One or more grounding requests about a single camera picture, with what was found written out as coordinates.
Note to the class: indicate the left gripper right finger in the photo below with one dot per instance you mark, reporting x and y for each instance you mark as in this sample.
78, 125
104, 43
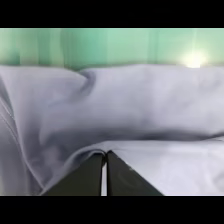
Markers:
125, 180

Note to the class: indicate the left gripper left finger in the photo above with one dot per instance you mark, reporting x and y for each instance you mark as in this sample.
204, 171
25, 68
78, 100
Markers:
85, 180

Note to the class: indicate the pale lilac shirt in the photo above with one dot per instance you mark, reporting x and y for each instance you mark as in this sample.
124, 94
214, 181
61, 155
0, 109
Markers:
133, 106

